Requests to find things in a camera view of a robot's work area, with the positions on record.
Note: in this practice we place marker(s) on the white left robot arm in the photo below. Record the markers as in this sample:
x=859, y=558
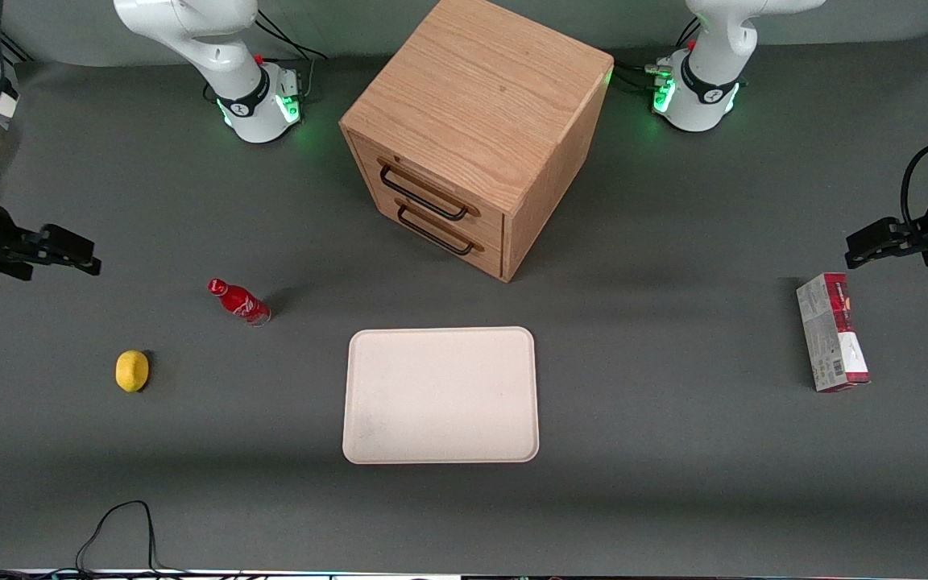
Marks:
x=706, y=97

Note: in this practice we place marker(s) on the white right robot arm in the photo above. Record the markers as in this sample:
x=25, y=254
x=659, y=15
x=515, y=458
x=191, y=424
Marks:
x=250, y=97

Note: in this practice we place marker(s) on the oak wooden drawer cabinet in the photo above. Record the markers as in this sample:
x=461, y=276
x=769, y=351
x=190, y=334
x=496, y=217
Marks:
x=480, y=89

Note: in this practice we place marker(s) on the red grey carton box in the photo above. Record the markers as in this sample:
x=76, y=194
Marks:
x=830, y=338

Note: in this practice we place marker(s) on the yellow lemon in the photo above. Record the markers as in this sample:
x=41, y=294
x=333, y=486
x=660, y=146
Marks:
x=132, y=371

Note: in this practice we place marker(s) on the red cola bottle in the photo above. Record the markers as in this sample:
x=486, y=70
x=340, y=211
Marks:
x=240, y=304

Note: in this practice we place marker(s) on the beige plastic tray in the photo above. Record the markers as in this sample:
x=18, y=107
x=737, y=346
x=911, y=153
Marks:
x=440, y=395

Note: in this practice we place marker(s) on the aluminium frame rail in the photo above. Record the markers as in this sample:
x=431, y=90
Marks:
x=17, y=50

